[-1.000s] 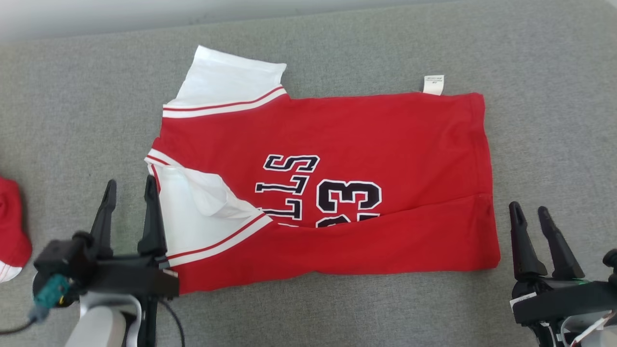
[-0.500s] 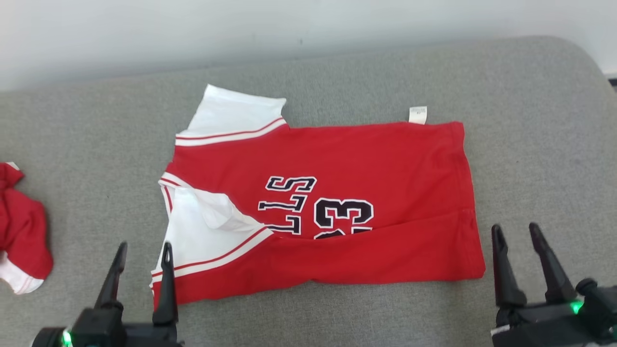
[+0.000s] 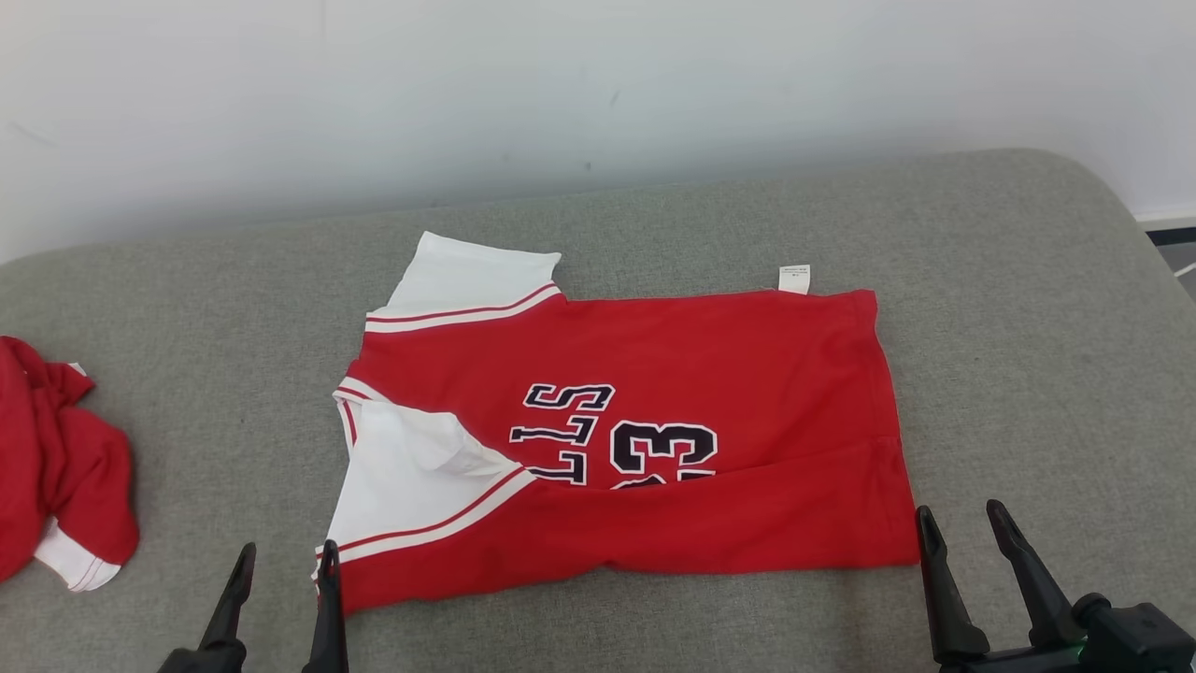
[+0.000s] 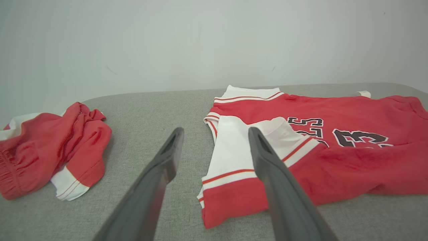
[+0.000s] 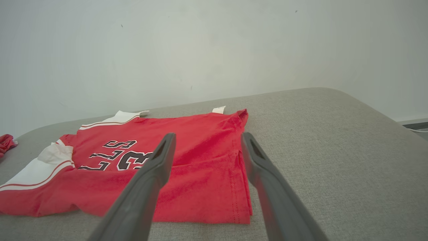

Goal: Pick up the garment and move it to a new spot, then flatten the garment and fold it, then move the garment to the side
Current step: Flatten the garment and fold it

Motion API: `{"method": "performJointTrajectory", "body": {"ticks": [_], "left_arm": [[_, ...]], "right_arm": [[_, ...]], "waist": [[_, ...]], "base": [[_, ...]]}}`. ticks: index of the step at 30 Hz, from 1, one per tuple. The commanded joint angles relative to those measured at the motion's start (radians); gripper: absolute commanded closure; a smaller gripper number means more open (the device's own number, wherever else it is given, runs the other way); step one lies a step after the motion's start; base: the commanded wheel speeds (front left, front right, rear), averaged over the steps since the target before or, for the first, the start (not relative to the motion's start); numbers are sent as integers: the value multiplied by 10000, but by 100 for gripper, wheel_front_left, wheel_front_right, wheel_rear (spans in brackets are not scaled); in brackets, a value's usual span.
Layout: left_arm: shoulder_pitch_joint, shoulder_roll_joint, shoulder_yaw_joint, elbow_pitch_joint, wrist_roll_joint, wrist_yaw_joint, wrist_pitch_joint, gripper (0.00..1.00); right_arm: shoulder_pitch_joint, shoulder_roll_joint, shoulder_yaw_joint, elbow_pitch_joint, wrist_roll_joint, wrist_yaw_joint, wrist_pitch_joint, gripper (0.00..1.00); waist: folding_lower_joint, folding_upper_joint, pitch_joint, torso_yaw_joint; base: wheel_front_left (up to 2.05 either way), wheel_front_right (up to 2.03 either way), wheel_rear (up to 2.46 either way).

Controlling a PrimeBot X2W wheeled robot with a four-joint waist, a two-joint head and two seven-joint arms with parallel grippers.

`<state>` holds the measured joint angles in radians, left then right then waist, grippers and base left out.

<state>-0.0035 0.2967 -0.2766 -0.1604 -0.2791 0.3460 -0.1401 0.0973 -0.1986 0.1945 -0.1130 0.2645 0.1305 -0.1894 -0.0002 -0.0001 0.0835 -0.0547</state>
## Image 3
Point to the red shorts white trim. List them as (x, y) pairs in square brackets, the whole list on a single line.
[(65, 467)]

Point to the red jersey shirt white sleeves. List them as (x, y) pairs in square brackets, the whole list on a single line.
[(747, 355)]

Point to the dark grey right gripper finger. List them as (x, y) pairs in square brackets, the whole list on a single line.
[(1037, 598), (946, 608)]

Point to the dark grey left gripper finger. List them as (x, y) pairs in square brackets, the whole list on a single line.
[(327, 626), (235, 608)]

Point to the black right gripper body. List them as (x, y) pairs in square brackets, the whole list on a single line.
[(1135, 645)]

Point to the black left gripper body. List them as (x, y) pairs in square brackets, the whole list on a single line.
[(210, 661)]

